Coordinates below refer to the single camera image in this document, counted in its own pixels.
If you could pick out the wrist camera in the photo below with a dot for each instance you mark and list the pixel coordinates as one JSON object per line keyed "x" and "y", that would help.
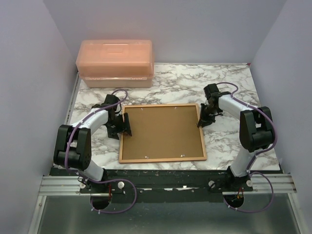
{"x": 111, "y": 100}
{"x": 210, "y": 89}

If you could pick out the aluminium extrusion frame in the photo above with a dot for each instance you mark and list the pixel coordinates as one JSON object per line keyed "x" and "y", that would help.
{"x": 60, "y": 153}

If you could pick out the orange translucent plastic storage box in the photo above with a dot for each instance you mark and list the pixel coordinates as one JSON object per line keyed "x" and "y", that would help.
{"x": 116, "y": 63}

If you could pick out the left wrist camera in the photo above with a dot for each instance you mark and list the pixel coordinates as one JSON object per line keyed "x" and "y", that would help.
{"x": 111, "y": 100}

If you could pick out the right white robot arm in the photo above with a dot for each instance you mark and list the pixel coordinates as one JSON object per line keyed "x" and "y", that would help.
{"x": 256, "y": 131}

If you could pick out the orange wooden picture frame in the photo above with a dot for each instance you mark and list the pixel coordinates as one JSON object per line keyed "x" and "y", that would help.
{"x": 202, "y": 146}

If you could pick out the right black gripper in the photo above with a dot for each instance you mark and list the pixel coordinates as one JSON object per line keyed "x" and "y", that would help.
{"x": 207, "y": 120}

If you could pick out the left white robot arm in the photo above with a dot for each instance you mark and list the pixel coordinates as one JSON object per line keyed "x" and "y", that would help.
{"x": 73, "y": 148}

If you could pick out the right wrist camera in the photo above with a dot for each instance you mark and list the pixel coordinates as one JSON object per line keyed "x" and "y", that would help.
{"x": 210, "y": 89}

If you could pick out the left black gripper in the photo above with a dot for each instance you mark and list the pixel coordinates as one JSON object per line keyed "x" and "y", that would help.
{"x": 124, "y": 127}

